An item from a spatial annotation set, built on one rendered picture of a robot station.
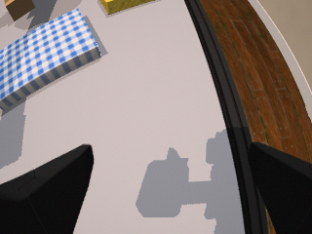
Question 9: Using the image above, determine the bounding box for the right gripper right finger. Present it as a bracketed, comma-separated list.
[248, 142, 312, 234]

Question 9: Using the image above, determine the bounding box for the blue and white checkered towel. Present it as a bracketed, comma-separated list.
[0, 9, 101, 111]

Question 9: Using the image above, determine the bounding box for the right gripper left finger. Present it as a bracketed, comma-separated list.
[0, 144, 94, 234]

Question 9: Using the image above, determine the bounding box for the yellow sponge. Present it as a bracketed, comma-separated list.
[99, 0, 154, 15]

